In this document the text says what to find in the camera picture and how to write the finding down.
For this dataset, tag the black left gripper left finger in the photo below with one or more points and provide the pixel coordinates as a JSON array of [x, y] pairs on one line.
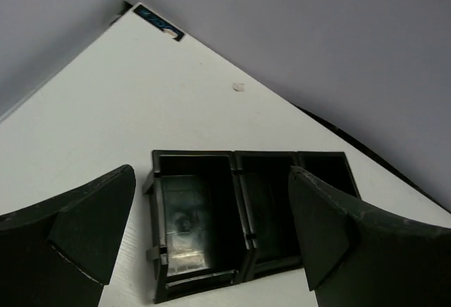
[[62, 251]]

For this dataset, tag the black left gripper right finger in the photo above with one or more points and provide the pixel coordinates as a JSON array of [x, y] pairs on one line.
[[356, 254]]

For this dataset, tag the black three-compartment organizer tray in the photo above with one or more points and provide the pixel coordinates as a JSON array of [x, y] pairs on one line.
[[221, 218]]

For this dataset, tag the blue logo sticker left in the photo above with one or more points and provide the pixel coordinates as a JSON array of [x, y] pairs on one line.
[[158, 22]]

